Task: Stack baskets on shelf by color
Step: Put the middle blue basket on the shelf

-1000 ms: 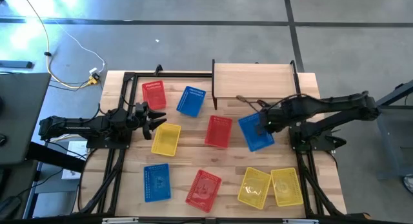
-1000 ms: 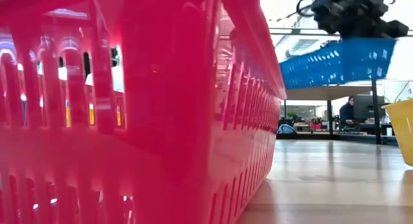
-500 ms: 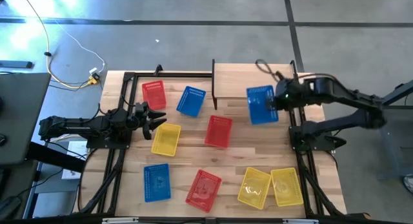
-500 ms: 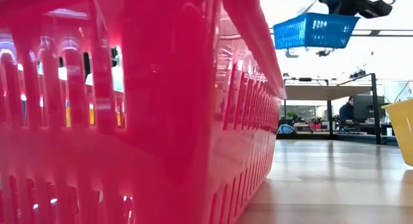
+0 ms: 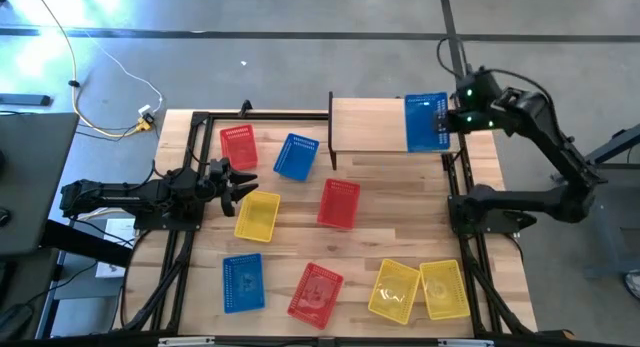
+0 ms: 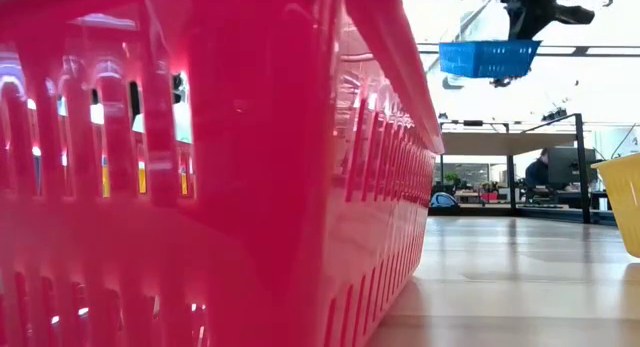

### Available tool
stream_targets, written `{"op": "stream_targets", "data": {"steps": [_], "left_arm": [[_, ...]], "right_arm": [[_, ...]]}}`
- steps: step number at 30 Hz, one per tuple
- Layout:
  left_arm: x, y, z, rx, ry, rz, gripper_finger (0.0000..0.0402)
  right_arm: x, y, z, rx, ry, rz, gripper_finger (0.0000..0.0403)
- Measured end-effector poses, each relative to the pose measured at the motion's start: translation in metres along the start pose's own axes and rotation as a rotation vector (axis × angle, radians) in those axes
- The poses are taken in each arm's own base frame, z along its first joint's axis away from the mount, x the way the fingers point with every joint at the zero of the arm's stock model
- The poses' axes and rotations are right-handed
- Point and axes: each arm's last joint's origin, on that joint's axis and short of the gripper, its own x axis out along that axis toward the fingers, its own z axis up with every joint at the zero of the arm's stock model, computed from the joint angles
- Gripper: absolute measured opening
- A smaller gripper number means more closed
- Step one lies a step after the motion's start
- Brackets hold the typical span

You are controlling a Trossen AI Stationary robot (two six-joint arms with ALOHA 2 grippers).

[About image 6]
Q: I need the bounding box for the black computer monitor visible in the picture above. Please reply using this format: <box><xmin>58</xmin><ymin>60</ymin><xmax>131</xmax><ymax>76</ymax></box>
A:
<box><xmin>547</xmin><ymin>146</ymin><xmax>597</xmax><ymax>191</ymax></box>

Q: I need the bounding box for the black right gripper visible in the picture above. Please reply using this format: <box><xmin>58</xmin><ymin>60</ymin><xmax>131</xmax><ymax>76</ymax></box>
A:
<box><xmin>491</xmin><ymin>0</ymin><xmax>596</xmax><ymax>89</ymax></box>

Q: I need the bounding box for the red plastic basket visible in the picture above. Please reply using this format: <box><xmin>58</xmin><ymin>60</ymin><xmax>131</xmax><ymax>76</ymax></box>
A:
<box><xmin>0</xmin><ymin>0</ymin><xmax>445</xmax><ymax>347</ymax></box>

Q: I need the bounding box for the blue white round object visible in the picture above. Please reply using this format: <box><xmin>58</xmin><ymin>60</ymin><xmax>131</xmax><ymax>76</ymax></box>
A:
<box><xmin>430</xmin><ymin>191</ymin><xmax>459</xmax><ymax>208</ymax></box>

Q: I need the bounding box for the yellow plastic basket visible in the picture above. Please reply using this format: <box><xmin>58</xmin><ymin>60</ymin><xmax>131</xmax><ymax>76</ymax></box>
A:
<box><xmin>591</xmin><ymin>152</ymin><xmax>640</xmax><ymax>259</ymax></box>

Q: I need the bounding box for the person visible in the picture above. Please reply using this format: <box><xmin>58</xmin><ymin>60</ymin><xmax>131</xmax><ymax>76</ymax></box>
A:
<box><xmin>524</xmin><ymin>147</ymin><xmax>551</xmax><ymax>189</ymax></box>

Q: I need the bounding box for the wooden shelf with black frame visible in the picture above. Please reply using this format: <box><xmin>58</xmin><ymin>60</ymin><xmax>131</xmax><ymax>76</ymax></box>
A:
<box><xmin>439</xmin><ymin>112</ymin><xmax>587</xmax><ymax>224</ymax></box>

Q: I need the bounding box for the blue plastic basket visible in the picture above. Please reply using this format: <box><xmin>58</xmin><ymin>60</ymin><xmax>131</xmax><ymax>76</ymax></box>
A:
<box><xmin>438</xmin><ymin>39</ymin><xmax>542</xmax><ymax>80</ymax></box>

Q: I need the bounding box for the black aluminium table frame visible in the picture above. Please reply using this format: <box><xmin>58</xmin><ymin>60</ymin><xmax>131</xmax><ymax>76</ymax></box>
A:
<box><xmin>428</xmin><ymin>202</ymin><xmax>617</xmax><ymax>227</ymax></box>

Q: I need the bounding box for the dark office desk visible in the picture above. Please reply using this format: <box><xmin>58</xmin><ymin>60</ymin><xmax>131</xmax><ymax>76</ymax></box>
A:
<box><xmin>452</xmin><ymin>186</ymin><xmax>609</xmax><ymax>212</ymax></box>

